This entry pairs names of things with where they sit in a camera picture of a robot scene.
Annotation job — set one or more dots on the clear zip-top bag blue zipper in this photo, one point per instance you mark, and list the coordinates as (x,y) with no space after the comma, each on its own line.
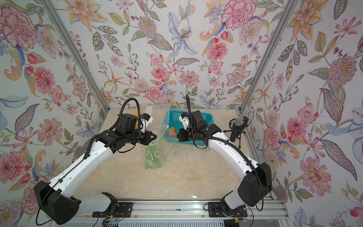
(154,118)

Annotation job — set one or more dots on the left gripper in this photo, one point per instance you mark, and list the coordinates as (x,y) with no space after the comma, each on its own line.
(147,137)

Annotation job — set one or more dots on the teal plastic basket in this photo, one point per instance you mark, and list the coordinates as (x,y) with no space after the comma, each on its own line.
(171,118)

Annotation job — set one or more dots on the right aluminium corner post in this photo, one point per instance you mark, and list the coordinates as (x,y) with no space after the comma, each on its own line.
(285,16)

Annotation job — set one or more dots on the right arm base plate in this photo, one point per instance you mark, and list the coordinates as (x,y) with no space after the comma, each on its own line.
(218,210)

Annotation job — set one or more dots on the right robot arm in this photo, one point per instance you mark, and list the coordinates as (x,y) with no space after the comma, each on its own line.
(256,179)

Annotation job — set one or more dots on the aluminium corner post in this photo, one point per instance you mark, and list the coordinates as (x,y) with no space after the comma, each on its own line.
(65,35)
(285,16)

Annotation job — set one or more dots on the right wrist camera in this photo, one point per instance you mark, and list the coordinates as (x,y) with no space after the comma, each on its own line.
(184,119)

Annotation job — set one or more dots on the left aluminium corner post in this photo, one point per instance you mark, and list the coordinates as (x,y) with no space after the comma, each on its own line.
(65,35)

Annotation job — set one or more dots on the small red-yellow mango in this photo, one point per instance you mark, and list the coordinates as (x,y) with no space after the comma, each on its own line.
(172,132)

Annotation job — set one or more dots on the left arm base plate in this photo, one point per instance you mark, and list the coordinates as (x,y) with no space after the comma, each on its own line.
(119,210)

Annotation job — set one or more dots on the large orange mango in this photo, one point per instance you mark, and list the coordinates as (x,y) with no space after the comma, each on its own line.
(138,123)

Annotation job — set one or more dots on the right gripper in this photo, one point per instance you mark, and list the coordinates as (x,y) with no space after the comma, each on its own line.
(183,135)

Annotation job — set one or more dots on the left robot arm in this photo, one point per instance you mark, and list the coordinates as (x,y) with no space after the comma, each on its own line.
(57,199)

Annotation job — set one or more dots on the aluminium rail front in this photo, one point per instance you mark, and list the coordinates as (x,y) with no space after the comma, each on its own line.
(196,209)

